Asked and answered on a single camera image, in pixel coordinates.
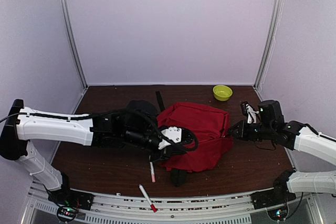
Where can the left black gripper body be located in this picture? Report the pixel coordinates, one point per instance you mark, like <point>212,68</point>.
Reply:
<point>134,138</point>

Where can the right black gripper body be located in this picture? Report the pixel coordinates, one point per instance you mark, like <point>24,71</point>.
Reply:
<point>264,132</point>

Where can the red backpack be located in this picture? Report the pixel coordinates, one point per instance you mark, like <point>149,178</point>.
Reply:
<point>210,125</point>

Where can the pink capped white marker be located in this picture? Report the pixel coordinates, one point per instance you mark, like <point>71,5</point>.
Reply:
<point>152,170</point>

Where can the red capped white marker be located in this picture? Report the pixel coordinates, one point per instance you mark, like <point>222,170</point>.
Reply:
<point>148,199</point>

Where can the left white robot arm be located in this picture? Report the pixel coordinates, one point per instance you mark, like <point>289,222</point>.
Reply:
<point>23,125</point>

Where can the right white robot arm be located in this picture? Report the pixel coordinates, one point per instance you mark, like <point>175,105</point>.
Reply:
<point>304,139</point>

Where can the lime green bowl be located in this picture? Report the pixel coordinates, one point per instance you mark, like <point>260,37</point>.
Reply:
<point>222,93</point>

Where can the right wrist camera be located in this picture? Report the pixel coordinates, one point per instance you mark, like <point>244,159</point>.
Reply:
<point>249,112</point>

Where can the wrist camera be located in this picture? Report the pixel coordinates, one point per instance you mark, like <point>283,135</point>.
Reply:
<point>249,112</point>
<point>172,133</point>

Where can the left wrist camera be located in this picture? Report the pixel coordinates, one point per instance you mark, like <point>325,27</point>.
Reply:
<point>172,133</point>

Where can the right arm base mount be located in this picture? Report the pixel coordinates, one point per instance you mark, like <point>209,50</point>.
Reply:
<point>275,204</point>

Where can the right aluminium frame post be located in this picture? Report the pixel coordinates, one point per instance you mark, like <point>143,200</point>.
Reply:
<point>269,45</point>

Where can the aluminium frame post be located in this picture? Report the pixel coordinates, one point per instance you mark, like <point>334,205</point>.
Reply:
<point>72,44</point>
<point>269,45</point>

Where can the front aluminium rail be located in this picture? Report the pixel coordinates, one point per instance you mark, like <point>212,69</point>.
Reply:
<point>107,208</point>

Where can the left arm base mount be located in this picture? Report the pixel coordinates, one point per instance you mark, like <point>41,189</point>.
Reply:
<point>69,205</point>

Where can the left aluminium frame post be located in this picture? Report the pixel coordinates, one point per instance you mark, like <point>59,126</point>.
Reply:
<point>72,44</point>

